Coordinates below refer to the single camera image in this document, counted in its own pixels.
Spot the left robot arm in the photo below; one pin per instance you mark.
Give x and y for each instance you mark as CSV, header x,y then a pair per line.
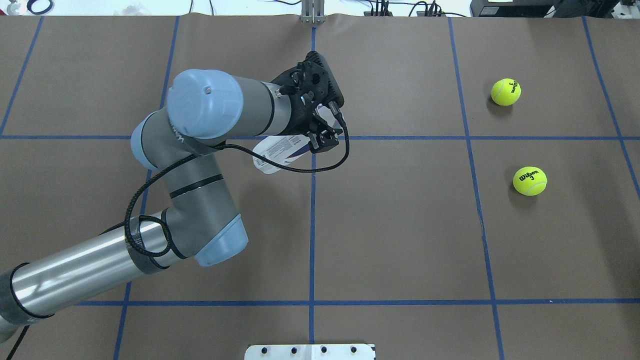
x,y
185,210

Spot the brown paper table cover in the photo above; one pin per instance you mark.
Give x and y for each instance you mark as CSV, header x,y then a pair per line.
x,y
418,244

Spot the white mounting plate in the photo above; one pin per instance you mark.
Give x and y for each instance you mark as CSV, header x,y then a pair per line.
x,y
327,351

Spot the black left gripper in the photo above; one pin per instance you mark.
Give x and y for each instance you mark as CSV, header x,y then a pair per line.
x,y
300,118

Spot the yellow Wilson tennis ball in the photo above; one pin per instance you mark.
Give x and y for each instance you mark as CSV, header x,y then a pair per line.
x,y
529,181

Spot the white blue tennis ball can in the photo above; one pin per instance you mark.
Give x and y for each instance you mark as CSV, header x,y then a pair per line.
x,y
283,150

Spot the aluminium frame post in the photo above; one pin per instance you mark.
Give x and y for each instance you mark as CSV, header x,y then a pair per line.
x,y
313,12

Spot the yellow tennis ball far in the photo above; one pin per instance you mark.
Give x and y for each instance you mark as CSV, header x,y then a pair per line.
x,y
506,92

